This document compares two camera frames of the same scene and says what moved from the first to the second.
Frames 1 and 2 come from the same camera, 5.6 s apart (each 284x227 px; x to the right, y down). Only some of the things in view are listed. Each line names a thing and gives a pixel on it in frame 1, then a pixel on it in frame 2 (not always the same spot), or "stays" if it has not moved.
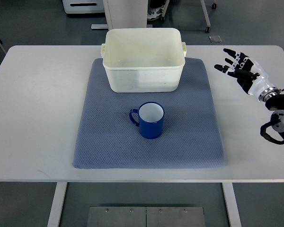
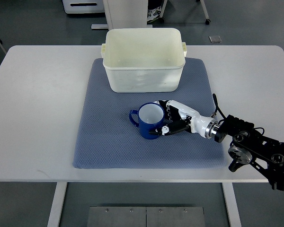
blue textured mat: [191, 136] stays
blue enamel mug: [151, 119] stays
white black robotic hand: [250, 74] to [180, 117]
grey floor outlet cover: [215, 39] stays
